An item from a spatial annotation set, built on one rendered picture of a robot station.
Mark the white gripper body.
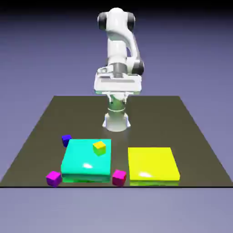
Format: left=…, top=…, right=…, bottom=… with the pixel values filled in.
left=93, top=72, right=142, bottom=96

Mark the small magenta cube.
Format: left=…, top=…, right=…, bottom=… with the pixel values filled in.
left=111, top=169, right=127, bottom=187

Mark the large yellow box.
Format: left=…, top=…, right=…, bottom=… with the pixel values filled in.
left=127, top=147, right=181, bottom=186

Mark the large cyan box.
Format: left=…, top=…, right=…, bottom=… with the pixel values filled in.
left=61, top=138, right=112, bottom=183

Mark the small yellow cube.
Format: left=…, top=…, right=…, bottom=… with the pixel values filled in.
left=92, top=141, right=106, bottom=157

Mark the small blue cube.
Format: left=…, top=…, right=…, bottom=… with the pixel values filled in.
left=61, top=134, right=72, bottom=147

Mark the small purple cube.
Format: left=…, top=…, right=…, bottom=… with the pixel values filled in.
left=46, top=171, right=62, bottom=187

